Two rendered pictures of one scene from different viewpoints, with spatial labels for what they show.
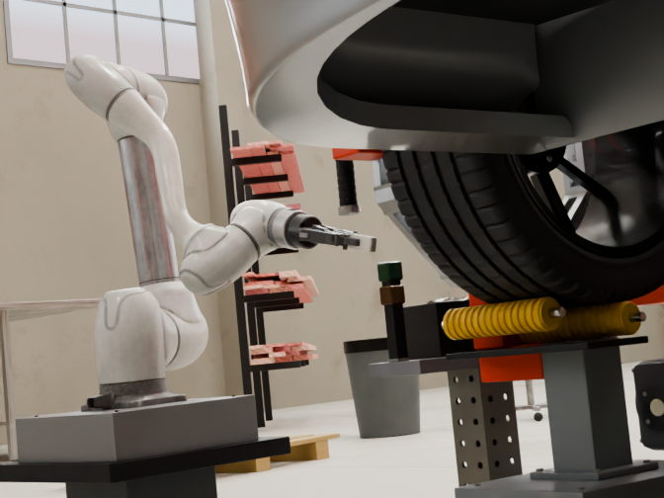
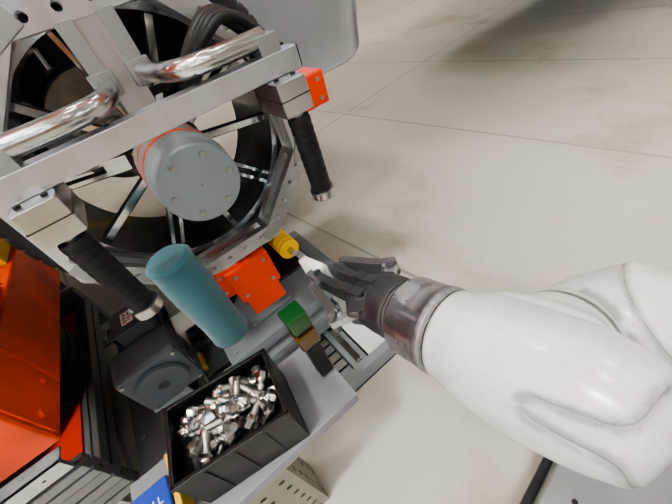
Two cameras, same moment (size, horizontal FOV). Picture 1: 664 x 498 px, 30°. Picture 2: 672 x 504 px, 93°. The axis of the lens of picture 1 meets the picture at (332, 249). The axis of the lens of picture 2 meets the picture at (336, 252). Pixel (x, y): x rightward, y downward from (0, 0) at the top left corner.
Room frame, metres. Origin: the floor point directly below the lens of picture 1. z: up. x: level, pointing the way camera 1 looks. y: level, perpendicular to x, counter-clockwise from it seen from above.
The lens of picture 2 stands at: (2.93, 0.06, 1.06)
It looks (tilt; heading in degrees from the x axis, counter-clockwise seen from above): 42 degrees down; 194
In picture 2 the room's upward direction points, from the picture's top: 20 degrees counter-clockwise
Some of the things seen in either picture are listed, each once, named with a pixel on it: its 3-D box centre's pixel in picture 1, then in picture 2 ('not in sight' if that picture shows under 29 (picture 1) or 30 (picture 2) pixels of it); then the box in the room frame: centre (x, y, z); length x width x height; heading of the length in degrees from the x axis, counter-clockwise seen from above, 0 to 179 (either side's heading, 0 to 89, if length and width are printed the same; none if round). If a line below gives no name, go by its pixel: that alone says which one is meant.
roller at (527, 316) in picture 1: (500, 319); (269, 231); (2.20, -0.28, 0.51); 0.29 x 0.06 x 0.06; 38
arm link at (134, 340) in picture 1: (130, 334); not in sight; (2.90, 0.49, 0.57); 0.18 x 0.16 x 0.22; 160
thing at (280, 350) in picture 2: not in sight; (262, 323); (2.25, -0.46, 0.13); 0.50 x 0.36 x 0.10; 128
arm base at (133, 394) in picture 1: (126, 394); not in sight; (2.88, 0.50, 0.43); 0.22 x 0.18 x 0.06; 142
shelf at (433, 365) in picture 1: (467, 361); (247, 441); (2.74, -0.27, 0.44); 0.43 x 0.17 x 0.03; 128
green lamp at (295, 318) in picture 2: (389, 271); (294, 318); (2.62, -0.12, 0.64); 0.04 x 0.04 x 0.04; 38
